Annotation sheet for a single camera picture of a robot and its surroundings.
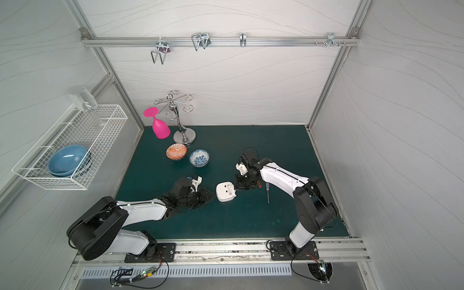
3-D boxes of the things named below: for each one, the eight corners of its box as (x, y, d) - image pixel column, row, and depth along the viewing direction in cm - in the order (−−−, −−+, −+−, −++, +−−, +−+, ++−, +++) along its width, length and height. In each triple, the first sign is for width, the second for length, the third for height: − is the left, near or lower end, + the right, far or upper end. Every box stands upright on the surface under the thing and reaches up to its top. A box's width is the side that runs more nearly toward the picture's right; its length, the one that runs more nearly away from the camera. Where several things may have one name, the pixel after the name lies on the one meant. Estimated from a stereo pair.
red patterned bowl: (165, 163, 104) (163, 158, 100) (170, 147, 111) (168, 142, 108) (186, 163, 104) (184, 158, 100) (189, 147, 111) (188, 142, 108)
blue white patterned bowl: (190, 168, 103) (188, 163, 98) (192, 154, 109) (191, 148, 105) (208, 168, 103) (207, 163, 98) (209, 154, 109) (208, 148, 105)
